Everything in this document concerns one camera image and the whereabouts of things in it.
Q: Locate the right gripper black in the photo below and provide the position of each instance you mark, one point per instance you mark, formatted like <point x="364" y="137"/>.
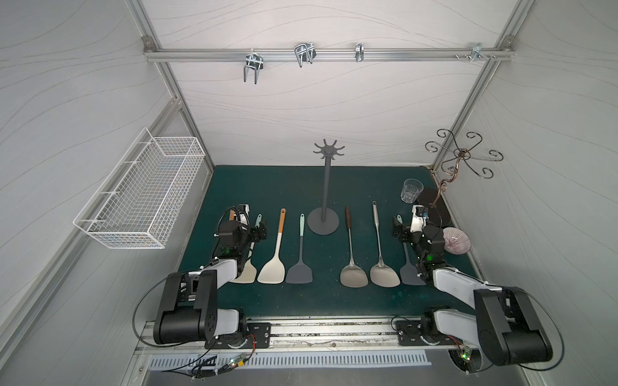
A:
<point x="403" y="232"/>

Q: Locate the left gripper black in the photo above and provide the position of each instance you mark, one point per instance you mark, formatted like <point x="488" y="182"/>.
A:
<point x="253" y="233"/>

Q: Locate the grey spatula mint handle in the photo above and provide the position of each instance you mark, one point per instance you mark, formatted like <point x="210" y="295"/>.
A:
<point x="408" y="273"/>

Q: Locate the cream spatula mint handle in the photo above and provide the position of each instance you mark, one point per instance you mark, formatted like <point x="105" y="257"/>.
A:
<point x="248" y="273"/>

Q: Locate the grey spatula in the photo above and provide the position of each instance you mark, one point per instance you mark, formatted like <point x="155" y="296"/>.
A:
<point x="300" y="273"/>

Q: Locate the steel turner wood handle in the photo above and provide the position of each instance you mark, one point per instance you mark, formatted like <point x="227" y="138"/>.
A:
<point x="352" y="275"/>

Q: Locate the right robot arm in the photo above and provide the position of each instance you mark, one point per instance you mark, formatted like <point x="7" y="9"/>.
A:
<point x="505" y="327"/>

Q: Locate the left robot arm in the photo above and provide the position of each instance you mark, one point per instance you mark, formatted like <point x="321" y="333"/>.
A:
<point x="188" y="310"/>

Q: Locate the grey utensil rack stand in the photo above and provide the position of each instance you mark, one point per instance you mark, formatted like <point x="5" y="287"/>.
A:
<point x="323" y="220"/>

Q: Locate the clear drinking glass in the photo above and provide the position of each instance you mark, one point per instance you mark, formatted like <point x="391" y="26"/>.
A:
<point x="411" y="190"/>

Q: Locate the striped ceramic bowl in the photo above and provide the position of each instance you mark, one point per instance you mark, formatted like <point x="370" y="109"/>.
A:
<point x="456" y="241"/>

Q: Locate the green mat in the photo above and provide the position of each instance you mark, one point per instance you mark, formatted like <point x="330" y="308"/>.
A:
<point x="299" y="190"/>

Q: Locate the copper mug tree stand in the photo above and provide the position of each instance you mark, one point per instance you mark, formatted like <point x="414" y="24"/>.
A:
<point x="433" y="201"/>

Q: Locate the white vent strip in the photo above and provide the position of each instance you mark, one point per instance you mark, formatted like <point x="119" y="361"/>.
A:
<point x="280" y="360"/>

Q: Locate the metal hook left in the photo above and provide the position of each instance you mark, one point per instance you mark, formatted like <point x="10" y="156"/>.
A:
<point x="254" y="64"/>

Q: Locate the metal hook small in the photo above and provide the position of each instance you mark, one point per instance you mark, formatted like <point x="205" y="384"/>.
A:
<point x="359" y="52"/>

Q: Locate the metal hook middle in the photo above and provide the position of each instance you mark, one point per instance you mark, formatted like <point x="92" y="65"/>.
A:
<point x="305" y="53"/>

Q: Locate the metal hook right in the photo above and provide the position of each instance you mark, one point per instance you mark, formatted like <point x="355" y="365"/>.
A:
<point x="476" y="54"/>

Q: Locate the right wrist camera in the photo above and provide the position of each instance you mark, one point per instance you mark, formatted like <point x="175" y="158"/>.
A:
<point x="420" y="215"/>

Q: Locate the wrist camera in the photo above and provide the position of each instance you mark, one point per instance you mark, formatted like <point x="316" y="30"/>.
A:
<point x="242" y="214"/>
<point x="420" y="215"/>

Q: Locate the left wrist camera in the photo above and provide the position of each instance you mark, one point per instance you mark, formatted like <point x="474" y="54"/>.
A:
<point x="242" y="214"/>

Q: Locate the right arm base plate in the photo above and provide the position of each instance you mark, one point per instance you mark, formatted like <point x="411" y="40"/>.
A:
<point x="408" y="333"/>

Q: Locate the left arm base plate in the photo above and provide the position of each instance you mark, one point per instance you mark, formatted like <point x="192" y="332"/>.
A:
<point x="255" y="334"/>

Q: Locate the aluminium front rail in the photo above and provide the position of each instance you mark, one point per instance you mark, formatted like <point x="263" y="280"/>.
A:
<point x="355" y="333"/>

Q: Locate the aluminium rail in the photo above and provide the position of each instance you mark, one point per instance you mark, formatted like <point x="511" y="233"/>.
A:
<point x="355" y="333"/>
<point x="340" y="55"/>

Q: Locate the white wire basket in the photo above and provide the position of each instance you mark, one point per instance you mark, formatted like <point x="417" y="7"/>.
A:
<point x="138" y="203"/>

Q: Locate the aluminium top rail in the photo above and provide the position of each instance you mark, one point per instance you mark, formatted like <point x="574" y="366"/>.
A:
<point x="340" y="55"/>

